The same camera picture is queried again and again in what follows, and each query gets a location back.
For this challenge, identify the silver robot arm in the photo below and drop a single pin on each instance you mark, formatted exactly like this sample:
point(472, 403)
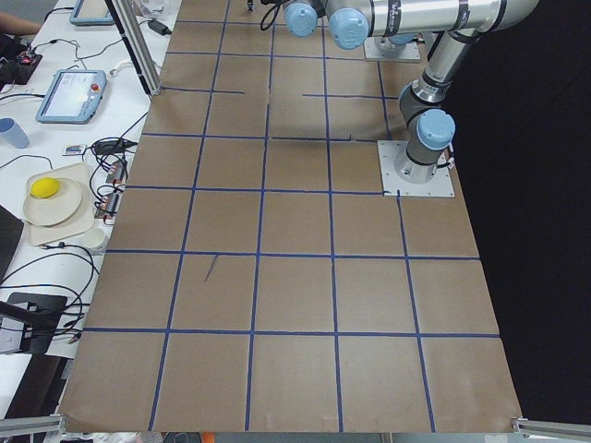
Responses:
point(460, 24)
point(305, 18)

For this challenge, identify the upper usb hub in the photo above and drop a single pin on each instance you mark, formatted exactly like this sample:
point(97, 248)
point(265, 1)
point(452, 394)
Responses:
point(117, 172)

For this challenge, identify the usb hub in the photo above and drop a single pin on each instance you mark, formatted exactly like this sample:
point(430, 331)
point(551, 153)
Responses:
point(107, 206)
point(117, 172)

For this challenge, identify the lower usb hub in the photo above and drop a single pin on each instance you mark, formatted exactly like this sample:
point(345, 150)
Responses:
point(107, 206)

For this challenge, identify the white paper cup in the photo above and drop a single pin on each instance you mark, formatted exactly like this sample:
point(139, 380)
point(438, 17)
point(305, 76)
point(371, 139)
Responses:
point(95, 240)

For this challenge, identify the black power adapter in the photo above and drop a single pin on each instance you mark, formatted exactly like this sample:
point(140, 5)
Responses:
point(158, 27)

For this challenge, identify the small white card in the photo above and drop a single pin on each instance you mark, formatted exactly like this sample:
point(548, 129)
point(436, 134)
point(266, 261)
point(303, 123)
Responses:
point(74, 150)

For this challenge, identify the beige plate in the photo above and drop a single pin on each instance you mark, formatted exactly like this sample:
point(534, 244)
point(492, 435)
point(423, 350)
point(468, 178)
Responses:
point(51, 211)

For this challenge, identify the yellow lemon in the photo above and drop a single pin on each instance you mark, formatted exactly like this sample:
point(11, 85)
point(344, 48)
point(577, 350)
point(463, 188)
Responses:
point(45, 187)

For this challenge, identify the near blue teach pendant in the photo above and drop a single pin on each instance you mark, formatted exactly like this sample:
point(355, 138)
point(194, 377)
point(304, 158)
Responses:
point(73, 97)

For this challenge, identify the blue teach pendant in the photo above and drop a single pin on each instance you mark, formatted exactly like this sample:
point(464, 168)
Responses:
point(73, 97)
point(91, 13)

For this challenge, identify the beige tray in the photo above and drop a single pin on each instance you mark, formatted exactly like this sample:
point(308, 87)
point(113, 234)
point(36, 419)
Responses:
point(80, 222)

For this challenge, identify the far blue teach pendant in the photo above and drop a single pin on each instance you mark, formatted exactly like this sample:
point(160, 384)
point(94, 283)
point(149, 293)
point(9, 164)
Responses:
point(91, 13)

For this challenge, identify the light blue cup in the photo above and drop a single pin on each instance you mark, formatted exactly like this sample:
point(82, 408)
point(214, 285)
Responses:
point(13, 134)

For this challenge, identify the black electronics box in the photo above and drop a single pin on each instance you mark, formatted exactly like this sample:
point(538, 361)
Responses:
point(19, 71)

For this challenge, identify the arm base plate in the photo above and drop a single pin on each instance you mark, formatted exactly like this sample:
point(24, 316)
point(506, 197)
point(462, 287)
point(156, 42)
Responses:
point(378, 49)
point(401, 177)

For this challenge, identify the aluminium frame post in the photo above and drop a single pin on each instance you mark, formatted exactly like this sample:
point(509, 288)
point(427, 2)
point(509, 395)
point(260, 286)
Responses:
point(130, 32)

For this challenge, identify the black camera stand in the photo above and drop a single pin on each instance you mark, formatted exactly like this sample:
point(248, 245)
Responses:
point(29, 322)

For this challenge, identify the right aluminium frame rail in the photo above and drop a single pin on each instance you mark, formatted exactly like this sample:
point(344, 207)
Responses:
point(552, 429)

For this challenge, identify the aluminium frame rail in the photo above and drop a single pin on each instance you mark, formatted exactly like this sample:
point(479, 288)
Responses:
point(12, 427)
point(552, 429)

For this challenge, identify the left aluminium frame rail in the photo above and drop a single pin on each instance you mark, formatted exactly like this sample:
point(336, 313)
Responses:
point(12, 427)

